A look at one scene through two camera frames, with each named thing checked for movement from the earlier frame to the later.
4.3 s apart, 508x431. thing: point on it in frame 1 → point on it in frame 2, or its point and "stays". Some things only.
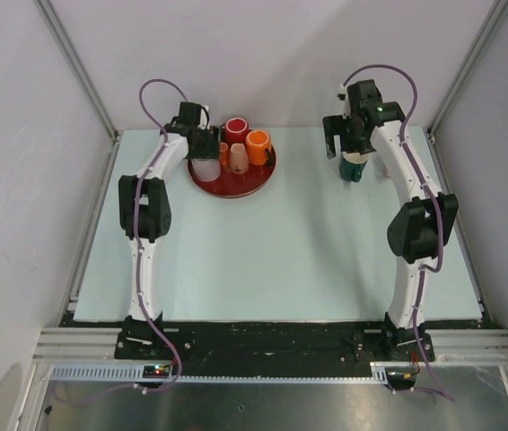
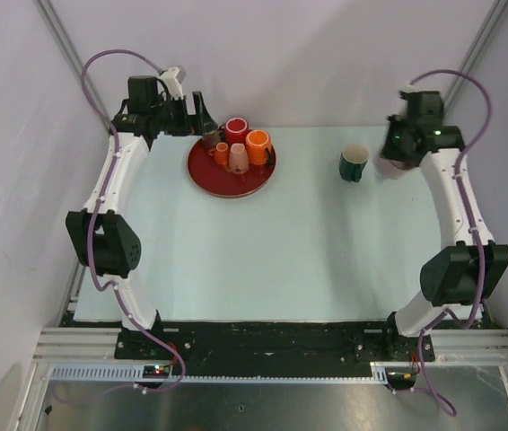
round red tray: x=231 y=184 stays
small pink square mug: x=238 y=159 stays
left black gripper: x=212 y=149 → x=196 y=124
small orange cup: x=223 y=154 stays
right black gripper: x=336 y=126 → x=395 y=121
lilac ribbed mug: x=206 y=169 → x=390 y=169
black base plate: x=270 y=348 stays
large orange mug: x=258 y=147 stays
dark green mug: x=352 y=165 stays
